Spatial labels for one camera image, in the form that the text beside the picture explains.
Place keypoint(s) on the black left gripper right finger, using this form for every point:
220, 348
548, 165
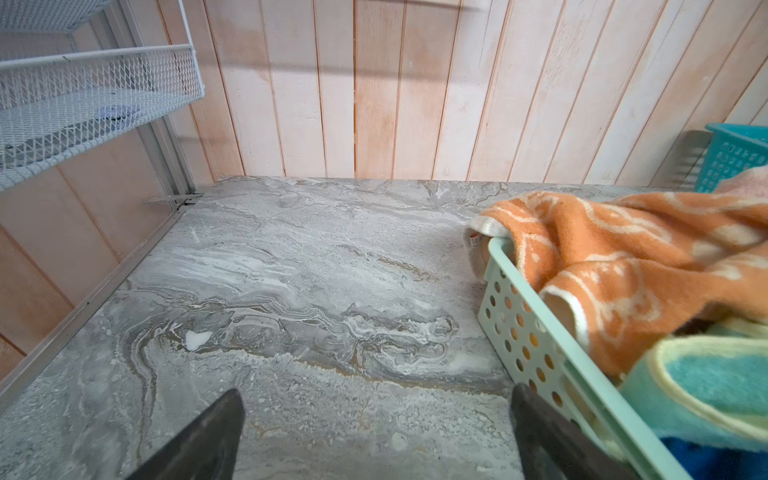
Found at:
551, 447

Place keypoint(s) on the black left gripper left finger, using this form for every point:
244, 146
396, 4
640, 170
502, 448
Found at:
205, 449

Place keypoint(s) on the pink towel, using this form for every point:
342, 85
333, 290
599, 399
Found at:
752, 183

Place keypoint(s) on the mint green perforated basket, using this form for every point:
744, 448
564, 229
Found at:
539, 352

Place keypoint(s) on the blue towel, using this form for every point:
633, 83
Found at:
709, 463

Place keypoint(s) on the teal yellow-trimmed towel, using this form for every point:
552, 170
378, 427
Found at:
709, 389

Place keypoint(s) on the orange patterned towel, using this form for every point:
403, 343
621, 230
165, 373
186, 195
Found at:
624, 274

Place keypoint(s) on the teal plastic basket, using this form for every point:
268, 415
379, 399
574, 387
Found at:
733, 149

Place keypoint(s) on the aluminium frame rail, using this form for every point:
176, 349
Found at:
72, 233

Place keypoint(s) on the white wire mesh shelf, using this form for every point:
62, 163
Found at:
57, 106

